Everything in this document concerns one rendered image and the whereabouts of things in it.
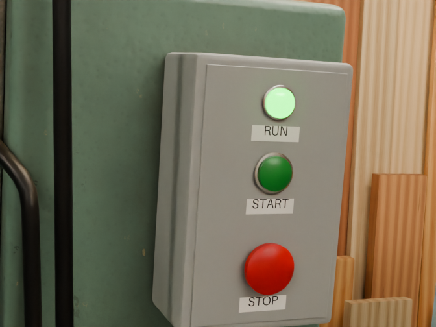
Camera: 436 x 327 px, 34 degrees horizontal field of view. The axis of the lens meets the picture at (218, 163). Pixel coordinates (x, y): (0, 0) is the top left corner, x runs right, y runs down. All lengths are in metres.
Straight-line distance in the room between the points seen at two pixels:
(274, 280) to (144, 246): 0.09
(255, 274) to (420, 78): 1.77
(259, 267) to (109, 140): 0.12
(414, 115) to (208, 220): 1.76
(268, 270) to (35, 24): 0.19
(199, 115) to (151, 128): 0.06
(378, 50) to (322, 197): 1.62
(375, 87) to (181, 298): 1.65
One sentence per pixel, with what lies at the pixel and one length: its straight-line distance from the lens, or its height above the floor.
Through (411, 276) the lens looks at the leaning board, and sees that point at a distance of 2.08.
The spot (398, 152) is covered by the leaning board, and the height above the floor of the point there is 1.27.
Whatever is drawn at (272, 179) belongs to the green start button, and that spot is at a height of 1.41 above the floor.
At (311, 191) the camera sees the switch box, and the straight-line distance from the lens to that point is 0.42.
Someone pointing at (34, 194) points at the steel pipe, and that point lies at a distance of 0.41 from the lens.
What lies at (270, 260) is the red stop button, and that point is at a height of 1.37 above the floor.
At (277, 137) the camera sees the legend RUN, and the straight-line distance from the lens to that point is 0.41.
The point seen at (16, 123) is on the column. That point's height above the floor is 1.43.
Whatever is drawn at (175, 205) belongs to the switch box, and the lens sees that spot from 0.41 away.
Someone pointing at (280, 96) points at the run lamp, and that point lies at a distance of 0.40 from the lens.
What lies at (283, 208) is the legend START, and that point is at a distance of 0.42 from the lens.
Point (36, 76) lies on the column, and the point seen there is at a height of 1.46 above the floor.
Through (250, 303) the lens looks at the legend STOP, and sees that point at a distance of 0.42.
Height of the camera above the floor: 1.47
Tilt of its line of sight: 8 degrees down
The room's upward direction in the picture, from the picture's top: 4 degrees clockwise
